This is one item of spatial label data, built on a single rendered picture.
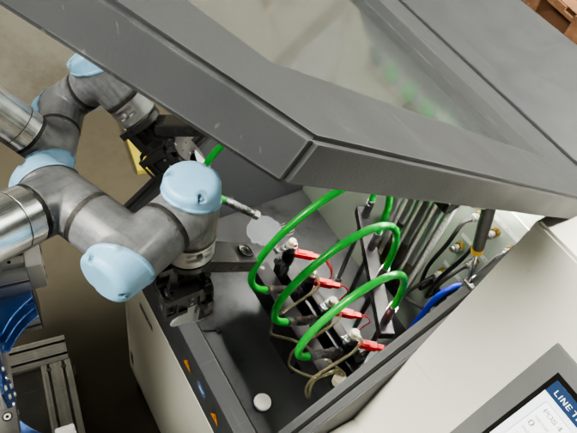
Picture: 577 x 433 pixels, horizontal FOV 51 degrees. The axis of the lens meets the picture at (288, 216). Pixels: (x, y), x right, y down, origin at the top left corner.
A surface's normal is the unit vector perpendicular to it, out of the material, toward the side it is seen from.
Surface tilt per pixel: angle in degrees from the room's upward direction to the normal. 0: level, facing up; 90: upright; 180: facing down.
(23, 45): 90
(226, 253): 28
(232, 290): 0
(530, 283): 76
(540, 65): 0
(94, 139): 0
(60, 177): 15
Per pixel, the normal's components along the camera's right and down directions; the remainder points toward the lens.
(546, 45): 0.17, -0.62
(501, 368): -0.78, 0.15
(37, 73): 0.37, 0.76
